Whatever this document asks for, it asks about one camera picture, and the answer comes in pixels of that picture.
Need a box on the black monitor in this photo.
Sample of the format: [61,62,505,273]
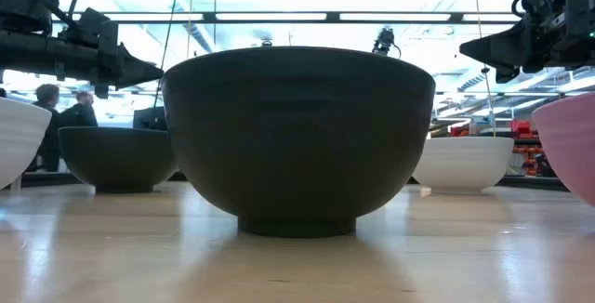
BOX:
[132,106,168,132]

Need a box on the green hanging cable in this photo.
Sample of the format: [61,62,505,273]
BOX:
[149,0,183,130]

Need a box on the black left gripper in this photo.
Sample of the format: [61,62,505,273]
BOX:
[87,42,165,100]

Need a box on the small dark bowl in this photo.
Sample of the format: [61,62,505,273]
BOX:
[59,125,178,196]

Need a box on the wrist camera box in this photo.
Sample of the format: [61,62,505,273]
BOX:
[69,7,120,46]
[561,0,595,40]

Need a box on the person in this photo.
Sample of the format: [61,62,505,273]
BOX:
[59,89,99,129]
[28,83,62,173]

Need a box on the black overhead frame bar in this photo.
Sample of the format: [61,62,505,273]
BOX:
[49,10,527,26]

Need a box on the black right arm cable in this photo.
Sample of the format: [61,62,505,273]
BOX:
[510,0,531,19]

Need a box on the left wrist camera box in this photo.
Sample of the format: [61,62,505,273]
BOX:
[69,7,120,46]

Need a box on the white bowl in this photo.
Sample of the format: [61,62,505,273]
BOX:
[411,136,515,194]
[0,97,53,191]

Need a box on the pink bowl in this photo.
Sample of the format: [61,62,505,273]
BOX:
[531,91,595,207]

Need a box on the large dark bowl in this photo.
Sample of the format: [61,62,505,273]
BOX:
[161,46,437,239]

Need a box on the black table edge rail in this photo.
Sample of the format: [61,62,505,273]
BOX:
[20,170,571,192]

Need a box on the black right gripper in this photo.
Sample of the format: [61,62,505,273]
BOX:
[458,9,595,85]

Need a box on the black overhead camera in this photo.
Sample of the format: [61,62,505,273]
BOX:
[371,27,402,59]

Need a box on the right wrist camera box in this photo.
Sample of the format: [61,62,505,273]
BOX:
[561,0,595,40]

